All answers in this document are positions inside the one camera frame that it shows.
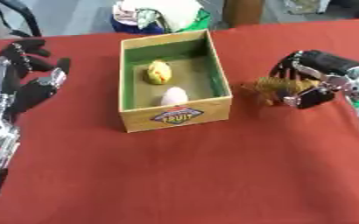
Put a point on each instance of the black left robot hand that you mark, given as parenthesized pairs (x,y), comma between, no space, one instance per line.
(29,90)

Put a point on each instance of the white egg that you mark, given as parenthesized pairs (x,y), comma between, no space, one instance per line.
(174,96)

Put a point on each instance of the tan cardboard box green inside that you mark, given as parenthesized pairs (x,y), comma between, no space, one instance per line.
(172,84)

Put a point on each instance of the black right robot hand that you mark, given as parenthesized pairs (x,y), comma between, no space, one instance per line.
(315,70)

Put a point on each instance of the pile of cloths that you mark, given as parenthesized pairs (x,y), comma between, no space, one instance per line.
(159,14)

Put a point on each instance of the brown spiky toy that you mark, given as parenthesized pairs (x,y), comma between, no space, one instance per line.
(277,87)

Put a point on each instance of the brown wooden post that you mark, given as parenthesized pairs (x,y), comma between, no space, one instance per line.
(244,12)

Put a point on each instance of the yellow toy fruit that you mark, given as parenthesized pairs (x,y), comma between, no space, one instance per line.
(159,72)

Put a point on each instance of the black chair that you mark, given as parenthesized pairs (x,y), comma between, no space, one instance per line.
(19,17)

